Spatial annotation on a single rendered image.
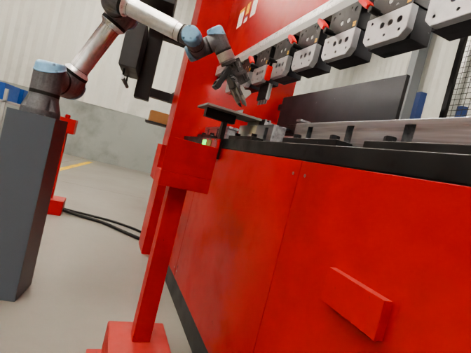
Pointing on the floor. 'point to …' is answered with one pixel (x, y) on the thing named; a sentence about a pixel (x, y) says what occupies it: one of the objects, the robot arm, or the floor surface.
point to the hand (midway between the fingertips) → (241, 104)
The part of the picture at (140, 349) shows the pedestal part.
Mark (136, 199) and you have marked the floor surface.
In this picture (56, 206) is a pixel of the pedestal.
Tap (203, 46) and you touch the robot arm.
